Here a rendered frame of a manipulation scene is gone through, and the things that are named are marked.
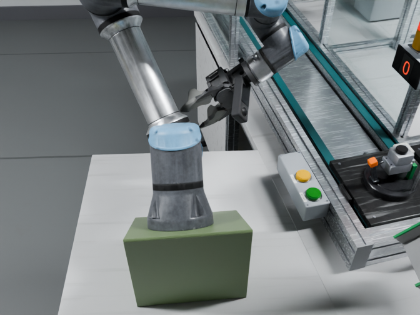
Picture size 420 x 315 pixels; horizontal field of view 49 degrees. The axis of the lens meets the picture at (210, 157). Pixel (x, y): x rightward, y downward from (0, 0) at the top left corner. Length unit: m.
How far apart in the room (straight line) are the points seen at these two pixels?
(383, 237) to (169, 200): 0.54
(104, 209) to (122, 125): 1.69
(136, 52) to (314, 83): 0.80
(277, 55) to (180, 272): 0.57
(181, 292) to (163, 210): 0.22
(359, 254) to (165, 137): 0.56
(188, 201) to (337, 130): 0.71
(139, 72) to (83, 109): 2.08
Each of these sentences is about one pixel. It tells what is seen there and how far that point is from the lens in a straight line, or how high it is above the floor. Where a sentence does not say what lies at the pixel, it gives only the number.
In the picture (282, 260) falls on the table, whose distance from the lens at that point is 1.25.
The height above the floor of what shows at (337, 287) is 0.86.
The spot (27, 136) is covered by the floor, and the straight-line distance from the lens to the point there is 3.11.
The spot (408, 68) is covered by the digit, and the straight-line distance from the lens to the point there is 1.37.
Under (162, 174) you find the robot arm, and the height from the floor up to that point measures 1.17.
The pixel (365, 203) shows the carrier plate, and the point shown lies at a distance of 1.27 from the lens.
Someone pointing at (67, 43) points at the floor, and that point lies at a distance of 4.01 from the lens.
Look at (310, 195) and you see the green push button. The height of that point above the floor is 0.97.
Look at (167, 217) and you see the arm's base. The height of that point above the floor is 1.11.
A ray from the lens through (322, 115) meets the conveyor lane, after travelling 1.61.
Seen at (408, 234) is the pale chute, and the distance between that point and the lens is 1.16.
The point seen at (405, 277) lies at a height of 0.86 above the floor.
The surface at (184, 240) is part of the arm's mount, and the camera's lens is 0.97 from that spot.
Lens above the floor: 1.88
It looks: 43 degrees down
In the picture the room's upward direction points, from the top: straight up
